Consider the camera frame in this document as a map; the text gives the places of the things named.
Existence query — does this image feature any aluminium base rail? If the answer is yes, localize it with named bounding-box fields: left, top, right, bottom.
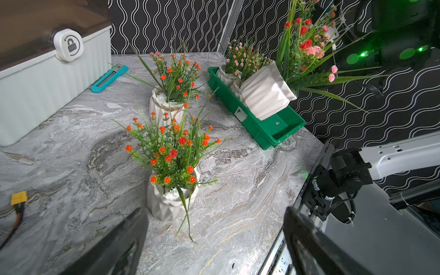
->
left=258, top=141, right=335, bottom=275

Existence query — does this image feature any yellow connector cable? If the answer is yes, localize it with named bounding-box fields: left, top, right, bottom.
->
left=0, top=191, right=28, bottom=250

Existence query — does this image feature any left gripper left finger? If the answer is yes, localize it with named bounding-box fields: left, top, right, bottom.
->
left=62, top=207, right=149, bottom=275

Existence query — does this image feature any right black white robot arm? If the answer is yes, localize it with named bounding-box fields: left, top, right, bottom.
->
left=301, top=1, right=440, bottom=223

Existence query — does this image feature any red flower potted plant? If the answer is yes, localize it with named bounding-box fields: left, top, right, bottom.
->
left=130, top=52, right=201, bottom=127

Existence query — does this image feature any pink red flower plant pot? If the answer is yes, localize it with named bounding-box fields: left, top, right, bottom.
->
left=239, top=1, right=373, bottom=120

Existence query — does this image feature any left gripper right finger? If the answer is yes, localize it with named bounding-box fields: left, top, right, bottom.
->
left=283, top=207, right=371, bottom=275

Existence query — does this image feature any white box brown lid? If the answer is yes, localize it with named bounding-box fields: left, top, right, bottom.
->
left=1, top=1, right=111, bottom=146

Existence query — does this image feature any pink flower potted plant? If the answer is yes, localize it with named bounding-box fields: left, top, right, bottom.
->
left=216, top=40, right=272, bottom=88

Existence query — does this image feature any green plastic storage tray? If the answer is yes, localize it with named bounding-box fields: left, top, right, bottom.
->
left=207, top=66, right=306, bottom=150

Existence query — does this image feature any teal utility knife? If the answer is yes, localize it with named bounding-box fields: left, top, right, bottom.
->
left=91, top=64, right=129, bottom=94

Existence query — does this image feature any orange flower potted plant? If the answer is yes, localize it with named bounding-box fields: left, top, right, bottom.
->
left=124, top=107, right=222, bottom=223

